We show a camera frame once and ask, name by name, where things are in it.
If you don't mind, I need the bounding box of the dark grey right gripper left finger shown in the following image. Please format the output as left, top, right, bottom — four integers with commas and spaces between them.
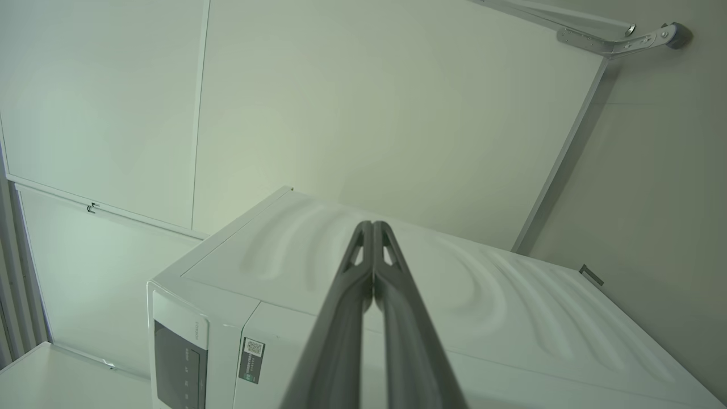
281, 220, 374, 409

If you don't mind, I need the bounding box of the metal partition foot with caster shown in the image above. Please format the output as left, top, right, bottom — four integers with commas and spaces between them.
469, 0, 693, 59

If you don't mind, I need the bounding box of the small dark floor bracket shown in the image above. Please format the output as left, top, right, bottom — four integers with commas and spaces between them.
578, 264, 604, 287

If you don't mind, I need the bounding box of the white front-load washing machine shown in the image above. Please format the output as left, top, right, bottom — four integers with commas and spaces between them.
147, 186, 725, 409

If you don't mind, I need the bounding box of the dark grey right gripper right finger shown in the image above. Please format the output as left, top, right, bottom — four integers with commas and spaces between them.
373, 220, 470, 409

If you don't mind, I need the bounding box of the white rolling partition panel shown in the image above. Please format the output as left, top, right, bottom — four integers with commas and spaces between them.
0, 0, 611, 253

